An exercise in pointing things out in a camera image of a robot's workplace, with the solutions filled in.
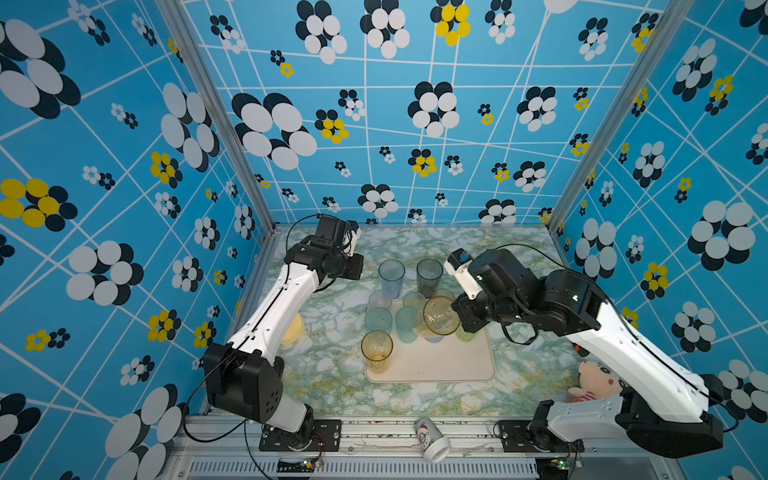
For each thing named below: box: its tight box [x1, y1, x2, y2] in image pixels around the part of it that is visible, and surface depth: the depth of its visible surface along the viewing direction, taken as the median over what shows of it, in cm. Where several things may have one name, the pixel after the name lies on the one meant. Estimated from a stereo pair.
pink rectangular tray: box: [365, 300, 496, 382], surface depth 88 cm
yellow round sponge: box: [282, 313, 304, 345], surface depth 91 cm
